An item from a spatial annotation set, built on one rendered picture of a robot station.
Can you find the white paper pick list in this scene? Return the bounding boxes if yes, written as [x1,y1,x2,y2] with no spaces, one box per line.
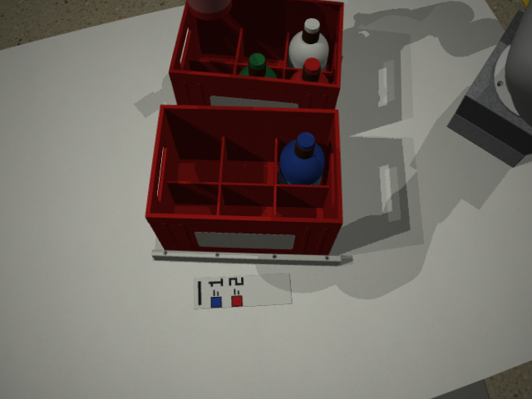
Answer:
[194,273,292,309]

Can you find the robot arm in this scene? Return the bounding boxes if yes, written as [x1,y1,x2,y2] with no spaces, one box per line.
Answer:
[493,0,532,127]

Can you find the red crate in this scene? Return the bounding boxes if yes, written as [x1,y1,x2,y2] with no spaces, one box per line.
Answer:
[145,105,342,255]
[169,0,342,110]

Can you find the green bottle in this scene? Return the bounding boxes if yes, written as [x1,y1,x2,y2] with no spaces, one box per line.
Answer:
[239,53,277,78]

